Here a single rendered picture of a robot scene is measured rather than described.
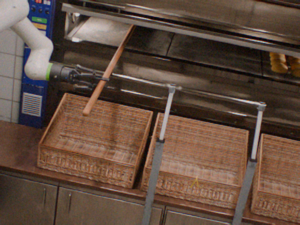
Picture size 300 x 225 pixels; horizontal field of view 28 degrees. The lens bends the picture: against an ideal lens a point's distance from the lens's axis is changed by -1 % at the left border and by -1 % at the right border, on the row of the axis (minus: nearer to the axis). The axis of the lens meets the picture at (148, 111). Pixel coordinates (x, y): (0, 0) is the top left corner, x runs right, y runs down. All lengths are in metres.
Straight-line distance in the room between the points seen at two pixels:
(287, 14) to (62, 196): 1.61
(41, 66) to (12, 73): 0.77
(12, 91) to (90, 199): 0.91
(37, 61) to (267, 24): 1.29
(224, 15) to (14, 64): 1.31
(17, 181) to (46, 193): 0.17
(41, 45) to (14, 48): 0.67
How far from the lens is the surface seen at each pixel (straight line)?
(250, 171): 3.18
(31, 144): 3.72
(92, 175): 3.46
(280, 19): 3.52
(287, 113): 3.70
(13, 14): 2.76
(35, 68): 3.12
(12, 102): 3.95
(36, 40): 3.13
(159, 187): 3.38
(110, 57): 3.66
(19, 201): 3.59
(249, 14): 3.50
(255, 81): 3.62
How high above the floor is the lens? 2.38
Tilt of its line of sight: 24 degrees down
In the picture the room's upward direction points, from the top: 10 degrees clockwise
